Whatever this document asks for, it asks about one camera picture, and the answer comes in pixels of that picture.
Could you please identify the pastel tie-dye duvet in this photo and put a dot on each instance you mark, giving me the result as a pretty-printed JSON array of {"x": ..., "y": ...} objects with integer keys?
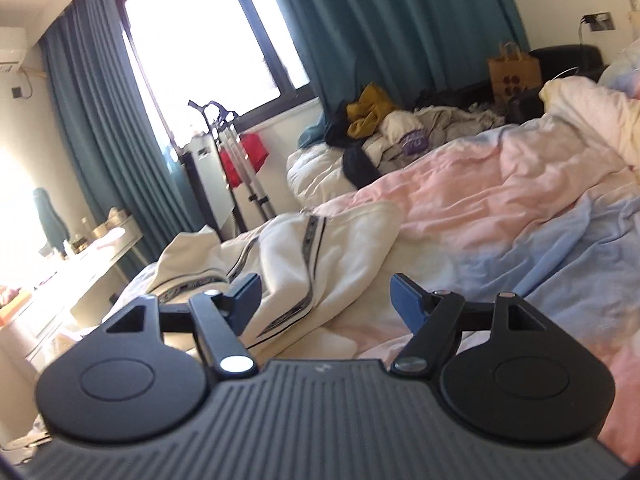
[{"x": 500, "y": 200}]

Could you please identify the black white patterned cloth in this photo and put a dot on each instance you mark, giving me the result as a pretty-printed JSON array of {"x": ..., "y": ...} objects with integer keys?
[{"x": 450, "y": 98}]

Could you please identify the red bag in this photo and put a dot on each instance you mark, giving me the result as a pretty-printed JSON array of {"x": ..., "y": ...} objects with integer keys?
[{"x": 252, "y": 151}]

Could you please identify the white air conditioner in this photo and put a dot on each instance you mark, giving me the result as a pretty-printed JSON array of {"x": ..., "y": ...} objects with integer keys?
[{"x": 12, "y": 47}]

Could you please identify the brown paper bag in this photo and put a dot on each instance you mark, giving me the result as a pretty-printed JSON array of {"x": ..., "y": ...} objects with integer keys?
[{"x": 515, "y": 80}]

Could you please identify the metal folding rack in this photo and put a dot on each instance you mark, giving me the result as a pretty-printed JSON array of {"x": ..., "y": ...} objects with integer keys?
[{"x": 234, "y": 135}]

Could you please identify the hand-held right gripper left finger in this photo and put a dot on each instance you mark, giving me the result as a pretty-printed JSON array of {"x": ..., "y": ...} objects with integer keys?
[{"x": 247, "y": 296}]

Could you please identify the white pants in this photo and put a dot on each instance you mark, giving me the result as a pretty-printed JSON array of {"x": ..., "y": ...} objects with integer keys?
[{"x": 320, "y": 265}]

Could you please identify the white desk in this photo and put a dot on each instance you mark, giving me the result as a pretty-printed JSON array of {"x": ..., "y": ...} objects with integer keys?
[{"x": 90, "y": 266}]

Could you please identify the black garment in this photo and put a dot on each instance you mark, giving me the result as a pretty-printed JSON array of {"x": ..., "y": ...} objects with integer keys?
[{"x": 360, "y": 166}]

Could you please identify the wall power outlet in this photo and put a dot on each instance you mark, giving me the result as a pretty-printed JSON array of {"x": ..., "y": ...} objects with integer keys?
[{"x": 600, "y": 22}]

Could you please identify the teal curtain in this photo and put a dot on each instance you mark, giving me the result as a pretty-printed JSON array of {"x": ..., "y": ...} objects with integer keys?
[
  {"x": 400, "y": 20},
  {"x": 100, "y": 110}
]

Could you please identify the white box appliance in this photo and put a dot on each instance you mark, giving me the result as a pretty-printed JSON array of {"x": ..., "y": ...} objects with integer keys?
[{"x": 202, "y": 180}]

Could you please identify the pile of clothes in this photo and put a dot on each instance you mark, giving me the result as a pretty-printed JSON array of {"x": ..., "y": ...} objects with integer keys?
[{"x": 410, "y": 142}]

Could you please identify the black-framed window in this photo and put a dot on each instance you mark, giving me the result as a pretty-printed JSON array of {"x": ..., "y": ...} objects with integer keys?
[{"x": 200, "y": 35}]

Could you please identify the mustard yellow garment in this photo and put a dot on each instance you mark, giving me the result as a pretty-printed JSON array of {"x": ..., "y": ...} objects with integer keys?
[{"x": 367, "y": 110}]

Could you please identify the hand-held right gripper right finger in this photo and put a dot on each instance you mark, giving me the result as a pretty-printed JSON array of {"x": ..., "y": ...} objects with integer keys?
[{"x": 405, "y": 301}]

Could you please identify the white comforter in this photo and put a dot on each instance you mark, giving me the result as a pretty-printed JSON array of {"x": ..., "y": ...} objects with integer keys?
[{"x": 315, "y": 175}]

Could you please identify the tie-dye pillow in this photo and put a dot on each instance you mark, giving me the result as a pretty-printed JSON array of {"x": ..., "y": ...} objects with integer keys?
[{"x": 622, "y": 72}]

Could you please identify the dark green cloth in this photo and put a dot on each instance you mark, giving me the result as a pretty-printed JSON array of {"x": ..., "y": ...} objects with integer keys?
[{"x": 50, "y": 220}]

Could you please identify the black armchair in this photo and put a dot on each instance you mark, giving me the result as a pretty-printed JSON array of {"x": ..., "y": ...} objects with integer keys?
[{"x": 565, "y": 57}]

